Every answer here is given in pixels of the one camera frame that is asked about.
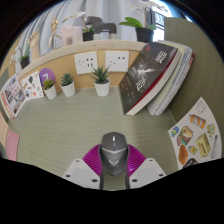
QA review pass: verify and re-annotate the small succulent in white pot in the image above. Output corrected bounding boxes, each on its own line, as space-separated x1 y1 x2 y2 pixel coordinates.
42 78 58 101
89 64 113 98
59 72 77 98

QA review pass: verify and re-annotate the dark wooden horse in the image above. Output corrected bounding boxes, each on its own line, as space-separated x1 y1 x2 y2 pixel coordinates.
85 15 118 36

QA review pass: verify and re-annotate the white sticker sheet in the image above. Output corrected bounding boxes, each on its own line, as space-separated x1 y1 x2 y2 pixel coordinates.
19 70 45 101

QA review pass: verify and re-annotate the pink mouse pad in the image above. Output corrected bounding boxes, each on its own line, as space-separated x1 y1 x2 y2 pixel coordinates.
5 129 21 162

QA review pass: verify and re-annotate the wooden hand model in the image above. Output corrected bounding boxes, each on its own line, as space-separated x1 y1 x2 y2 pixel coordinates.
26 30 42 58

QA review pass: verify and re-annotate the light wooden ledge shelf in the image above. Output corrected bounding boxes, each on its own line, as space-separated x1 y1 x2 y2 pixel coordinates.
1 39 149 91

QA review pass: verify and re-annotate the colourful food sticker sheet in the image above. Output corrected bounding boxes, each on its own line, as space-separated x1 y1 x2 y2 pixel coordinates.
167 96 223 170

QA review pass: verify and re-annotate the white wall outlet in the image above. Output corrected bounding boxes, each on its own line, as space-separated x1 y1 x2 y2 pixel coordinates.
73 50 99 76
104 50 130 73

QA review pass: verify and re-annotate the beige card sign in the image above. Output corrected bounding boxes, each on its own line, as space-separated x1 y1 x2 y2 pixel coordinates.
0 111 9 148

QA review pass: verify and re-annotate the dark grey computer mouse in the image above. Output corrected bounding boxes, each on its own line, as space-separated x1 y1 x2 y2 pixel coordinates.
98 131 130 177

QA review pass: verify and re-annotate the pink wooden horse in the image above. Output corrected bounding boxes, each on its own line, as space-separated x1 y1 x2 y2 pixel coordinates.
59 24 84 47

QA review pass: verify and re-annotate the black book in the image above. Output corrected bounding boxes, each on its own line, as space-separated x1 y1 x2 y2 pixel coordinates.
118 41 179 116

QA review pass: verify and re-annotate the wooden mannequin figure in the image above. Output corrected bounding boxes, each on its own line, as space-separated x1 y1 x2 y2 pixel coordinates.
48 15 60 48

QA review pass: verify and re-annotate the dark-framed window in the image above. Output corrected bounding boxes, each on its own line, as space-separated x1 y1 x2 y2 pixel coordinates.
146 0 188 34

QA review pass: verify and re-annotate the grey curtain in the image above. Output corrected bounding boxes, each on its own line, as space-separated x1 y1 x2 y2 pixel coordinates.
16 0 148 64

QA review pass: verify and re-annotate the grey-green desk partition panel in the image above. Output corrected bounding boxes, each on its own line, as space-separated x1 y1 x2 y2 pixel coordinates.
0 66 11 91
164 17 224 134

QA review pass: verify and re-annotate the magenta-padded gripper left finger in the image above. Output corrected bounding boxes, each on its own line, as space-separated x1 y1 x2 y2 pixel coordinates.
62 143 107 190

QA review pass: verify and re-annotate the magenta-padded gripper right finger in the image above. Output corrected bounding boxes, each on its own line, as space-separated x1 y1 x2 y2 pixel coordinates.
124 143 167 190

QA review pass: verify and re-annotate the red and white magazine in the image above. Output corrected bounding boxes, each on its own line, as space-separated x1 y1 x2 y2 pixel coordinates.
0 73 28 120

